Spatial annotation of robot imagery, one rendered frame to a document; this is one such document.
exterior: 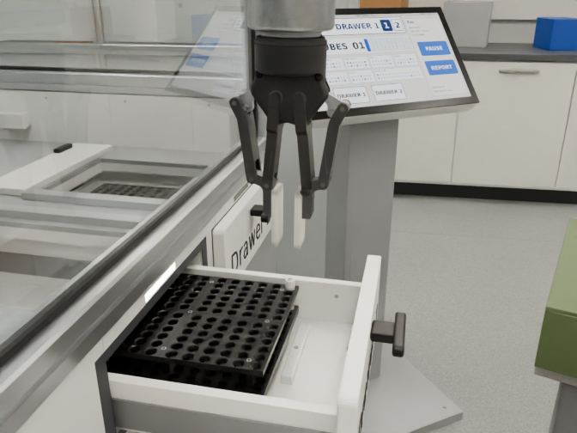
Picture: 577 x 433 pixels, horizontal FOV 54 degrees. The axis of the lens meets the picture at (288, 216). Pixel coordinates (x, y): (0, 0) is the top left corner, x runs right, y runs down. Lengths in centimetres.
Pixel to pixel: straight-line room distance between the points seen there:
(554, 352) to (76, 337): 62
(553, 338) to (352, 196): 87
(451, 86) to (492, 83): 195
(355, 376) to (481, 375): 163
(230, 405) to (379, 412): 133
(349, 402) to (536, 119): 323
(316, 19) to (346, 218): 109
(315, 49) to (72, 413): 40
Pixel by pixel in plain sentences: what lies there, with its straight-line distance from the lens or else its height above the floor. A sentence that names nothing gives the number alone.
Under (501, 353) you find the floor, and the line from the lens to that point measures 228.
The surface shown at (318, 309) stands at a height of 85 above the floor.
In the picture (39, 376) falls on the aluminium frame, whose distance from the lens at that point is 50.
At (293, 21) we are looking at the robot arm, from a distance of 56.
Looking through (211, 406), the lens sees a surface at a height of 88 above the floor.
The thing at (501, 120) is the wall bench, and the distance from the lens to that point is 360.
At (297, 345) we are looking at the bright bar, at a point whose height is 85.
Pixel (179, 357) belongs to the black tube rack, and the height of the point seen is 90.
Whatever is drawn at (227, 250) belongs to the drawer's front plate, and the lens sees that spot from 84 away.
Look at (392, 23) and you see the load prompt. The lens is 162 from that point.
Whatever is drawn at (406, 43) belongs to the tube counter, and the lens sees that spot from 161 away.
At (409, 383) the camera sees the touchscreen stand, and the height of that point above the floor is 4.
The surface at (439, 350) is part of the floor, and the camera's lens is 222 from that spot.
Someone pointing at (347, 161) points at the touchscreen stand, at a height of 81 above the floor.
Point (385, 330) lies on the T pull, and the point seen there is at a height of 91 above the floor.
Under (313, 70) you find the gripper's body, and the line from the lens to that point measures 58.
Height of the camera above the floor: 125
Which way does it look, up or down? 22 degrees down
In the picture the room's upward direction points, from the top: straight up
